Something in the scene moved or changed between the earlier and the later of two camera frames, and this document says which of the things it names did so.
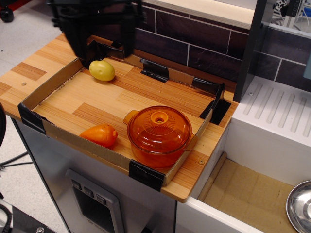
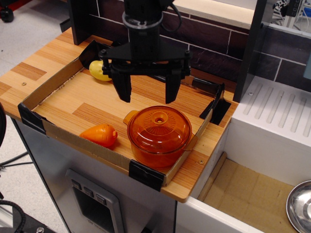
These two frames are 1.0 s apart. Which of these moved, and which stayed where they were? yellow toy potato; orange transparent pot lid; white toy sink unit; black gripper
Moved: black gripper
Stayed: white toy sink unit; orange transparent pot lid; yellow toy potato
